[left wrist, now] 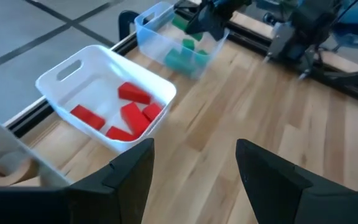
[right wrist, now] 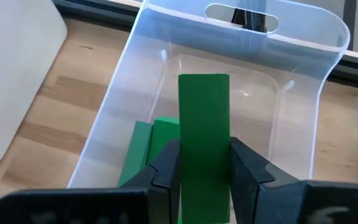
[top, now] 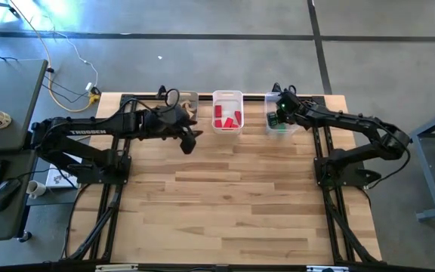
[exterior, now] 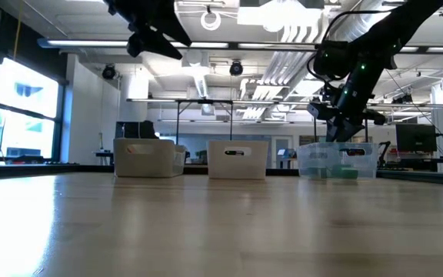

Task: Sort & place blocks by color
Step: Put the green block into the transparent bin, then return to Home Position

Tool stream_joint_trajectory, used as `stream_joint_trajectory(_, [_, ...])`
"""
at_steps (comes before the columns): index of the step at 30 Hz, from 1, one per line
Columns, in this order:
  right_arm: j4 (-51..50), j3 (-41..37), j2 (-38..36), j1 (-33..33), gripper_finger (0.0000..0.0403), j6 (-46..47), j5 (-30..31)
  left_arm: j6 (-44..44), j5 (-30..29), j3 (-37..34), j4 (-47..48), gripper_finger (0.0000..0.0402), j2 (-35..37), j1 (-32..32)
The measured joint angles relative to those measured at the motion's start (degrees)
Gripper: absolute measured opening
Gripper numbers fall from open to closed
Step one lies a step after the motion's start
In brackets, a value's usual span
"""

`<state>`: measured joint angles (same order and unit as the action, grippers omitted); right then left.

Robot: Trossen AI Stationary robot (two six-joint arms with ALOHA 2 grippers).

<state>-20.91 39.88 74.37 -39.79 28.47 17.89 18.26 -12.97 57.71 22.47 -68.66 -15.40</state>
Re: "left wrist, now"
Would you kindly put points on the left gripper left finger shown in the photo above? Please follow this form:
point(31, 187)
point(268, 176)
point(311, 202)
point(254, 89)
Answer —
point(113, 193)

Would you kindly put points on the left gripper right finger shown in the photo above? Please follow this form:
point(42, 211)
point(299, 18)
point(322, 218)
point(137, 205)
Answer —
point(278, 196)

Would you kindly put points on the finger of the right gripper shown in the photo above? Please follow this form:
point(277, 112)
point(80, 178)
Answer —
point(199, 23)
point(218, 26)

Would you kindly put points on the green triangular block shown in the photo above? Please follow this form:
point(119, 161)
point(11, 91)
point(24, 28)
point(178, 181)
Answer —
point(197, 36)

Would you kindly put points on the long green block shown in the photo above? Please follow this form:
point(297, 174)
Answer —
point(179, 21)

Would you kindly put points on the green cube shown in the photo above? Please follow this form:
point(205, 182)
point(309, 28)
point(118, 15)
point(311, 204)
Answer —
point(201, 57)
point(189, 43)

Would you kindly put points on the teal green block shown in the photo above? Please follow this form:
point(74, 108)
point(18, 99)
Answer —
point(179, 62)

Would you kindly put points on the red rectangular block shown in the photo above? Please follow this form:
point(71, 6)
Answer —
point(135, 119)
point(134, 92)
point(87, 116)
point(120, 134)

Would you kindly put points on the small red cube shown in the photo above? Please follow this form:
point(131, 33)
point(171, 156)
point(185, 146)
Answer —
point(152, 111)

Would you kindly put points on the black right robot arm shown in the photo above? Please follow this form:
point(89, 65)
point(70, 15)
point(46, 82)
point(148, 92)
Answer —
point(309, 21)

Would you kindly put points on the clear plastic bin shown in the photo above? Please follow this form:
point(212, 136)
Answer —
point(154, 46)

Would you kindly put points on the black table clamp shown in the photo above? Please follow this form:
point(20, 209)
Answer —
point(123, 25)

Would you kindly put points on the white plastic bin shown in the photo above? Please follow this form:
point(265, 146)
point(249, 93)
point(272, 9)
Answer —
point(98, 74)

